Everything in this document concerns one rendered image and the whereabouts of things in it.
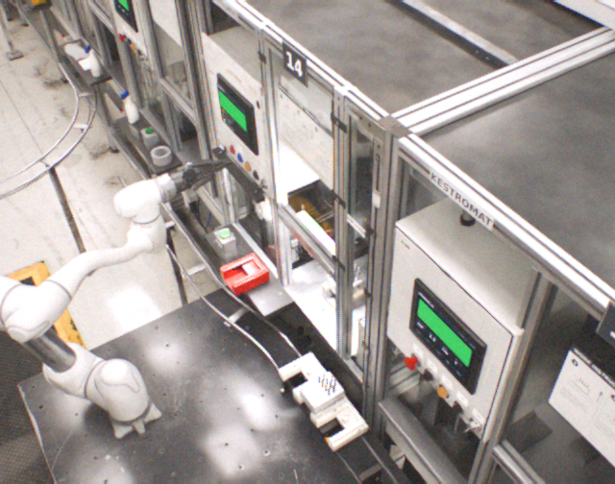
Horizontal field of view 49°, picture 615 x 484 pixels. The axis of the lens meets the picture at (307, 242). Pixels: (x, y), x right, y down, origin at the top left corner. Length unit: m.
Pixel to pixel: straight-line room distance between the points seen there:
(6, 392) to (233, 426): 1.57
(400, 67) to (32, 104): 4.37
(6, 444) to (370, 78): 2.61
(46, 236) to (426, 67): 3.21
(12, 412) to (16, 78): 3.31
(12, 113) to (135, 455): 3.72
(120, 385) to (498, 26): 1.71
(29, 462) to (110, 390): 1.13
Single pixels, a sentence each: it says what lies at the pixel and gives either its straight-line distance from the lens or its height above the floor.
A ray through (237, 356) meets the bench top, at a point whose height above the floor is 0.68.
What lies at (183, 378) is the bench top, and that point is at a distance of 2.80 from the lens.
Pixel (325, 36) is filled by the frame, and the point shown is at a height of 2.01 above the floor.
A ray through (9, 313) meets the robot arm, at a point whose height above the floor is 1.48.
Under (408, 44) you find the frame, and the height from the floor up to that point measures 2.01.
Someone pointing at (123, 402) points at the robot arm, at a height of 0.86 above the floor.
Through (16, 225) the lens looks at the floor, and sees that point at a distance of 4.77.
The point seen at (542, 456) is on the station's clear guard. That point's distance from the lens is 1.77.
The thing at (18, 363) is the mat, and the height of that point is 0.01.
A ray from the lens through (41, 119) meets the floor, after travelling 5.68.
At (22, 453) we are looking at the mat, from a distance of 3.64.
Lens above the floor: 2.97
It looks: 45 degrees down
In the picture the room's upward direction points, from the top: 3 degrees counter-clockwise
